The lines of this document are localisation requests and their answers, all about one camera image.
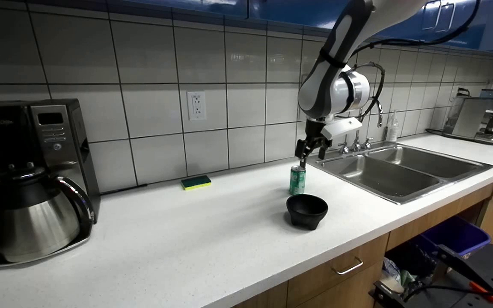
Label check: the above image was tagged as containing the blue bin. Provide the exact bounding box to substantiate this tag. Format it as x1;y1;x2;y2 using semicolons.
417;215;492;258

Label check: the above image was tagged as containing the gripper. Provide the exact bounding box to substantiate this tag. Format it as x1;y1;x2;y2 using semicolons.
294;119;333;169

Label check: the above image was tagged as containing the yellow and green sponge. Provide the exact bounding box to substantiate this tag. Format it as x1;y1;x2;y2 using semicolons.
181;175;212;191

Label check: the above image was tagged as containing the steel espresso machine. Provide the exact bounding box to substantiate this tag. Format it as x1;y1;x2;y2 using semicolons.
425;87;493;146

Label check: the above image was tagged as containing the metal drawer handle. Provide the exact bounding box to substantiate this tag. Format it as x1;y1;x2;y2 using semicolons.
331;256;364;275

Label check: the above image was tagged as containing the clamp with orange handle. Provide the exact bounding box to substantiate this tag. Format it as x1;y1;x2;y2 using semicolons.
436;245;493;305

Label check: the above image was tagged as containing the black and steel coffee maker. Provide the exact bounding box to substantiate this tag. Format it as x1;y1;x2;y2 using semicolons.
0;99;101;269

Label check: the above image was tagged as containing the white plastic bag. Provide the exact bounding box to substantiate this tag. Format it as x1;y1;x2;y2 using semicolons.
380;257;417;294

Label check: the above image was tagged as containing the wooden drawer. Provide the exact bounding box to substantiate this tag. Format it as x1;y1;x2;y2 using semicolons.
286;233;390;296

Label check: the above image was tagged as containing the clear soap bottle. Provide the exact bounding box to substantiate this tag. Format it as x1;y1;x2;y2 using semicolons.
385;110;400;143

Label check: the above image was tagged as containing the black cable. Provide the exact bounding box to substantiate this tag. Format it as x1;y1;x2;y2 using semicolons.
402;284;493;302

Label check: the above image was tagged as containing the chrome tap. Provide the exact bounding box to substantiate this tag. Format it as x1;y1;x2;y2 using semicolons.
338;97;385;155

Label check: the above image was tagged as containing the white wall socket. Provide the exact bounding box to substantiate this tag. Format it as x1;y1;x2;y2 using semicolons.
187;90;208;121

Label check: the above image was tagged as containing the green can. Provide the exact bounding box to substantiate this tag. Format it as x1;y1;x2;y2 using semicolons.
289;165;306;196

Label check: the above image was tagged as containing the blue wall cabinet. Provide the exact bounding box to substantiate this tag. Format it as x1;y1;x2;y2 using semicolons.
109;0;493;57

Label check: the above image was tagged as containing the steel coffee carafe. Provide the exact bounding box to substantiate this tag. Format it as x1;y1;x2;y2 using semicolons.
0;164;98;263

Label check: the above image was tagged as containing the black bowl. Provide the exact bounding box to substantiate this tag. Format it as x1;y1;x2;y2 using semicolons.
286;194;329;231

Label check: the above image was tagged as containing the steel double sink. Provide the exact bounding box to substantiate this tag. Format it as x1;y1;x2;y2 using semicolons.
310;141;493;205

